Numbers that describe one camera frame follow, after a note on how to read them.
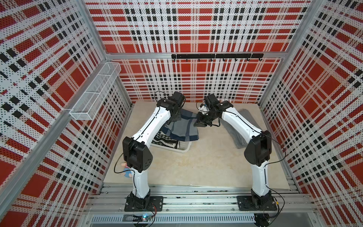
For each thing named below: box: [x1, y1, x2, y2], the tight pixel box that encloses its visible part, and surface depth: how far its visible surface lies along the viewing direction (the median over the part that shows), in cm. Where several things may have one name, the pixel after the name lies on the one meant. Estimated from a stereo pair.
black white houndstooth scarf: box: [151, 130, 180, 149], surface depth 95 cm
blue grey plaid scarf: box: [160, 108, 199, 142], surface depth 88 cm
